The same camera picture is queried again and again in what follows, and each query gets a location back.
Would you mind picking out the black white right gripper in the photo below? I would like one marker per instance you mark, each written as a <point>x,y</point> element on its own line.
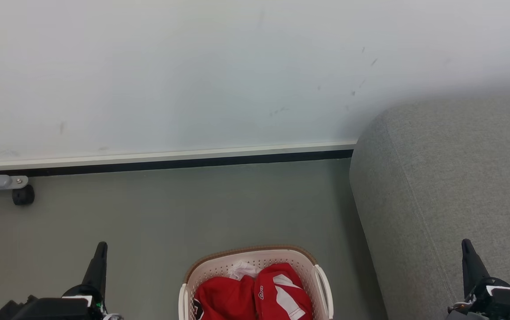
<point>503,302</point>

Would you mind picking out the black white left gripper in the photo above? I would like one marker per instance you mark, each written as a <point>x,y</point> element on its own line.
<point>59,309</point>

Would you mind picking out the red jersey with white patches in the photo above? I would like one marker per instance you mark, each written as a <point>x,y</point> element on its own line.
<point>269,284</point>

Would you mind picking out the white perforated plastic laundry basket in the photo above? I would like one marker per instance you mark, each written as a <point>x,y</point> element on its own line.
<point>219,263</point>

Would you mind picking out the black caster wheel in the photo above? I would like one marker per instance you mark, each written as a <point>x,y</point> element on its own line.
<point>23,195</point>

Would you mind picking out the white and black wall baseboard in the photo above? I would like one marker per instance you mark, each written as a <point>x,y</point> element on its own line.
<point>161,160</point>

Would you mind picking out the grey fabric sofa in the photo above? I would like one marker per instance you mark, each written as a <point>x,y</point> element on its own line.
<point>437,186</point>

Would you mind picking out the white cloth garment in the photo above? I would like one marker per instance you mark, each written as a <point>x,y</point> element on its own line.
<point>243,269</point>

